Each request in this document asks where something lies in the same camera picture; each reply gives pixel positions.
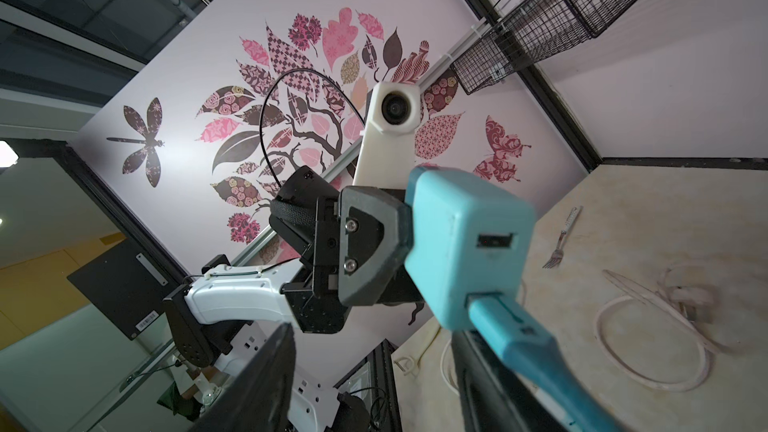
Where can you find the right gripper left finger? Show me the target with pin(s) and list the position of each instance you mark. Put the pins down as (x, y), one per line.
(259, 398)

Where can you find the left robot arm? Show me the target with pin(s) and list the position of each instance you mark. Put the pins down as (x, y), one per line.
(226, 315)

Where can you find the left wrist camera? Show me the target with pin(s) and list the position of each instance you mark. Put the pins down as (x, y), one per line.
(387, 153)

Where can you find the teal charger plug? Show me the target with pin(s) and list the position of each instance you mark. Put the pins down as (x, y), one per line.
(470, 243)

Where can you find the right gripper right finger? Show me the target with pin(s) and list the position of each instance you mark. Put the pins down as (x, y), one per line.
(493, 398)

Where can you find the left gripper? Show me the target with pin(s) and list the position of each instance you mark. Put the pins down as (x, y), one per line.
(376, 233)

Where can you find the black wire basket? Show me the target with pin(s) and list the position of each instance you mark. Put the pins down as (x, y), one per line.
(533, 31)

